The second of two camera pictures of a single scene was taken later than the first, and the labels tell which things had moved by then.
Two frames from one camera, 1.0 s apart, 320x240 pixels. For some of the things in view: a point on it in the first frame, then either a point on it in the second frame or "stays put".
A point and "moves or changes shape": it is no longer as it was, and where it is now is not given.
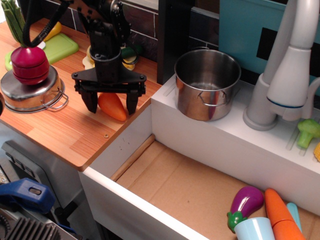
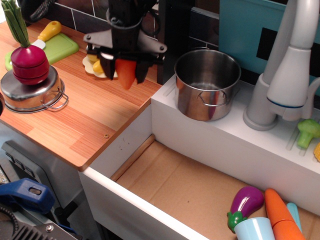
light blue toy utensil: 293,208 stays put
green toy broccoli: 309,129 stays put
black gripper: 109,75 → 124,38
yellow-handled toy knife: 54,32 stays put
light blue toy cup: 255,228 stays put
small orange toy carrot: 112,104 moves or changes shape
